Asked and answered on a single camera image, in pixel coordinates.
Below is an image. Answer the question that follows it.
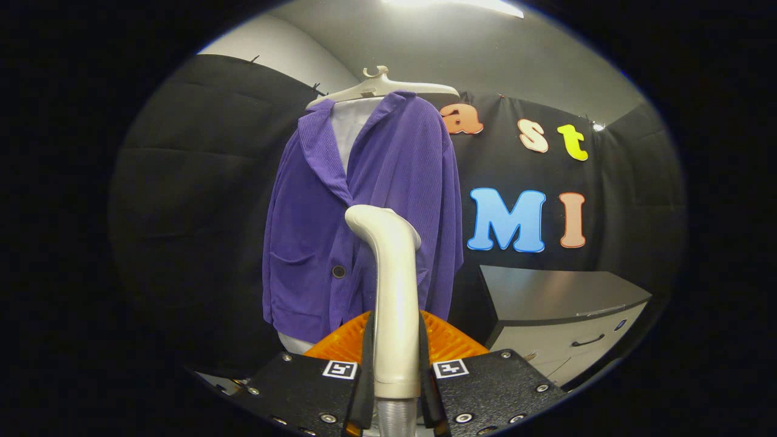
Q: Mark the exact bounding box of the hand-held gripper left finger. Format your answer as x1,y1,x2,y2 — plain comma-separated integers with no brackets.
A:
243,311,376,437

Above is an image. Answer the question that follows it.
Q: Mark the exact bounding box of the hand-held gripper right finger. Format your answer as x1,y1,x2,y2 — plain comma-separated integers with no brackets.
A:
418,310,568,437

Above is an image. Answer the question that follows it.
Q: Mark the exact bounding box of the white garment steamer with hose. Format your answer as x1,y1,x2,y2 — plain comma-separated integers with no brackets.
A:
345,205,422,437

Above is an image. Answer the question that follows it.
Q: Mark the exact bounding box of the purple corduroy jacket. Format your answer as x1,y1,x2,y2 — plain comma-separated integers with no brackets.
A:
262,91,465,344

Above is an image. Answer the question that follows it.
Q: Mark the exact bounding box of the white clothes hanger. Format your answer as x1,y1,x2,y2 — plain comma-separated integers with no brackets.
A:
305,66,460,111

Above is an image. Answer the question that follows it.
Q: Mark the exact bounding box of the grey cabinet with dark top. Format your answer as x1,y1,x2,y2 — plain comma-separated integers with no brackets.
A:
480,265,653,389

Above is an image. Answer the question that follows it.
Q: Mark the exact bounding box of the ceiling light panel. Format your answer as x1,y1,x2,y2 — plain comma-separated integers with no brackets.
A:
382,0,526,19

